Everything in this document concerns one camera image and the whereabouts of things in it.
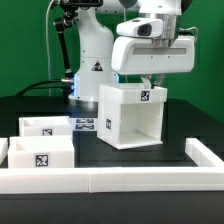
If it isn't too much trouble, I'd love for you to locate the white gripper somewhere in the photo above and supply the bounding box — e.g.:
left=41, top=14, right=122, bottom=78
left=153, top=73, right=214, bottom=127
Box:
left=111, top=35, right=195, bottom=89

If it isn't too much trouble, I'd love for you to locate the white drawer cabinet frame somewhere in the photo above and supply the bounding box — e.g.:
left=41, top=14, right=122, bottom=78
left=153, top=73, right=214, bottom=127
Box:
left=97, top=83, right=167, bottom=150

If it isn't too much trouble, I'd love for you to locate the white front drawer box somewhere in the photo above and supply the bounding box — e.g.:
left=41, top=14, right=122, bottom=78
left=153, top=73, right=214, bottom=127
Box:
left=8, top=135, right=75, bottom=168

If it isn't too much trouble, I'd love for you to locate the white drawer box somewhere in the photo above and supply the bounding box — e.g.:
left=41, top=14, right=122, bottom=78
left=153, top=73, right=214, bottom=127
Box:
left=19, top=116, right=73, bottom=136
left=8, top=135, right=75, bottom=168

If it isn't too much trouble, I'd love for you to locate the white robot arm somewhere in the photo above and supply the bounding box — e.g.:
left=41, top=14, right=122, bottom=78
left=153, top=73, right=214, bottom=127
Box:
left=70, top=0, right=195, bottom=104

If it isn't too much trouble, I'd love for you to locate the white rear drawer box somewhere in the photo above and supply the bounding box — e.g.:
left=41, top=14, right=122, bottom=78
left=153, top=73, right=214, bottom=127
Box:
left=19, top=116, right=73, bottom=136

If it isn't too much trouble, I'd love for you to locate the marker sheet on table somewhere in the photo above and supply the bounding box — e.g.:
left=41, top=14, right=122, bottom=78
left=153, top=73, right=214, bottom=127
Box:
left=70, top=118, right=98, bottom=131

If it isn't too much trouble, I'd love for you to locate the white left fence piece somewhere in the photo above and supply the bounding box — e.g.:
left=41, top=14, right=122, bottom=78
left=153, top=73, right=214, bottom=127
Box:
left=0, top=138, right=8, bottom=165

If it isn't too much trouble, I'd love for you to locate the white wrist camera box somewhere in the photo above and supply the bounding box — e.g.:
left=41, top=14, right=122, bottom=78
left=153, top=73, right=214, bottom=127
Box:
left=116, top=18, right=163, bottom=38

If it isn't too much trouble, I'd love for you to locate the grey thin cable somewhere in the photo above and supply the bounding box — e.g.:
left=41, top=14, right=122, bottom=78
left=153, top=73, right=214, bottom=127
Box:
left=119, top=6, right=130, bottom=84

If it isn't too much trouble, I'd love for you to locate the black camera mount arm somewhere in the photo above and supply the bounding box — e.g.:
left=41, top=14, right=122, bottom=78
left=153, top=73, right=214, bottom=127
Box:
left=53, top=0, right=104, bottom=88

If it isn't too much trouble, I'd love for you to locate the white right fence rail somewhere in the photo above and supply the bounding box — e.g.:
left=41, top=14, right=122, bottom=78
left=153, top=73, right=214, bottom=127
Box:
left=185, top=138, right=224, bottom=168

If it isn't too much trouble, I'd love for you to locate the white fence rail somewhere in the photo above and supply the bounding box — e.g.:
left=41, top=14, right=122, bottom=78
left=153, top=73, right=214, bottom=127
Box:
left=0, top=167, right=224, bottom=194
left=185, top=138, right=224, bottom=168

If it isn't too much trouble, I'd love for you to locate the white front fence rail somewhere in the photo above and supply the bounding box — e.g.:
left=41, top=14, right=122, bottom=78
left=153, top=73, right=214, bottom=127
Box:
left=0, top=167, right=224, bottom=194

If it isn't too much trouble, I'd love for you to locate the black cable bundle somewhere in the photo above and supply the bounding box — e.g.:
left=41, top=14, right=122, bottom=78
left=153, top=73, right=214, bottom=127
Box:
left=15, top=79, right=74, bottom=98

